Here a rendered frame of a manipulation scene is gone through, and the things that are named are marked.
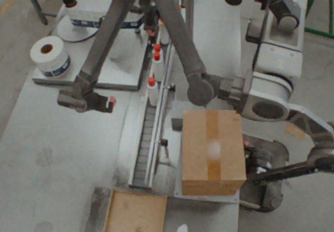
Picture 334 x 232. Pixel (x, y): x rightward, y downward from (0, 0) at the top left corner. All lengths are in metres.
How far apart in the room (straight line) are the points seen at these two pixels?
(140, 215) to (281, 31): 0.96
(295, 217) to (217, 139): 1.34
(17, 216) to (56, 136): 0.45
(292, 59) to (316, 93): 2.00
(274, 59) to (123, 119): 0.92
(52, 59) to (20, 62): 1.69
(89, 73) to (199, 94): 0.37
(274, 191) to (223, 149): 0.96
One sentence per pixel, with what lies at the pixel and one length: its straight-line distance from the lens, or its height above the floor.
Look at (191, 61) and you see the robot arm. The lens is 0.82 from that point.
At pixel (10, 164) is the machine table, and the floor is 0.83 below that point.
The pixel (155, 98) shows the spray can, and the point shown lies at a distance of 1.41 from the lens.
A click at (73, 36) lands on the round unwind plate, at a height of 0.89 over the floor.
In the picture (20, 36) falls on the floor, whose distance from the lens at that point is 3.62.
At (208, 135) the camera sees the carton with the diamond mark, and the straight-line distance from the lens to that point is 1.13.
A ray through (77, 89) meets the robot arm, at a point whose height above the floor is 1.39.
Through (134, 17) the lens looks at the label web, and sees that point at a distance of 1.73.
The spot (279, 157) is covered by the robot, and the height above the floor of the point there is 0.24.
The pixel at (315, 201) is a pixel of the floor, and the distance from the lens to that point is 2.41.
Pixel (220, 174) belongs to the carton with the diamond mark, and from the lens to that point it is 1.07.
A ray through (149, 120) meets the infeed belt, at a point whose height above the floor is 0.88.
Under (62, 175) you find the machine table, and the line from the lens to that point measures 1.49.
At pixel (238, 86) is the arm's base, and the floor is 1.49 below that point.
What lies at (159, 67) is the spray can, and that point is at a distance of 1.45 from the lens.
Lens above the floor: 2.14
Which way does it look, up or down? 61 degrees down
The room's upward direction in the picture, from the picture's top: 5 degrees counter-clockwise
